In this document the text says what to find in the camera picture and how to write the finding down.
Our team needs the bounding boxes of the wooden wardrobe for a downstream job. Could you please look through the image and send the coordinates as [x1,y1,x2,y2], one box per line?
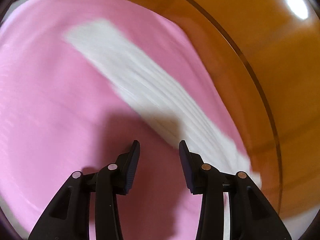
[129,0,319,218]

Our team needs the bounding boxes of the white knitted sock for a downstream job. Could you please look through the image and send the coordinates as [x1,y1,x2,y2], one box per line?
[63,18,262,240]

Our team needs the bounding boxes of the pink bed cover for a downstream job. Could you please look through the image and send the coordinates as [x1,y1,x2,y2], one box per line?
[0,0,251,240]

